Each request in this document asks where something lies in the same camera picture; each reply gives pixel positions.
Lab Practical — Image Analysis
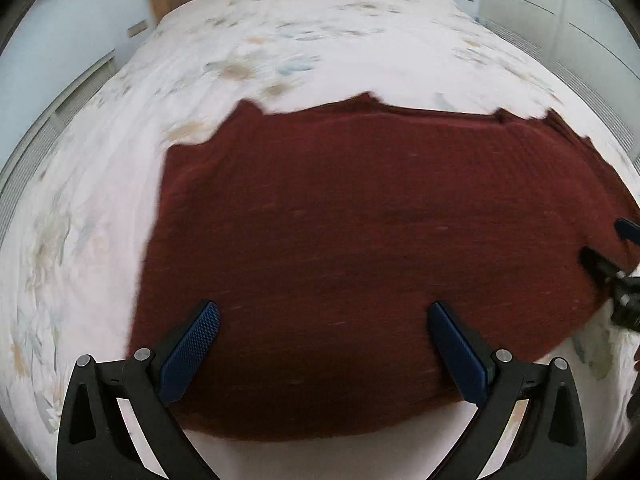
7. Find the bed with floral duvet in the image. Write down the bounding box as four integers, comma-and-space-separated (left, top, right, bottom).
0, 0, 640, 480

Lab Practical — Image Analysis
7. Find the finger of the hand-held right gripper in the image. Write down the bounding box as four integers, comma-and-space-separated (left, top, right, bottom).
614, 217, 640, 243
579, 247, 626, 286

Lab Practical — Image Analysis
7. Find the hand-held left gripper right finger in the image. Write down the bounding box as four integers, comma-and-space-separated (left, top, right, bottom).
427, 301, 588, 480

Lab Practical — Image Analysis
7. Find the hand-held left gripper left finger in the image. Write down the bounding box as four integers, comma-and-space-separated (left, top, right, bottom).
56, 300, 221, 480

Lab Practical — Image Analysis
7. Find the dark red knitted sweater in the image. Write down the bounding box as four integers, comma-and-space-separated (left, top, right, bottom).
129, 91, 640, 441

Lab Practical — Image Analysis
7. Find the white wardrobe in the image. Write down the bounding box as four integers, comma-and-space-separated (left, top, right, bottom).
480, 0, 640, 161

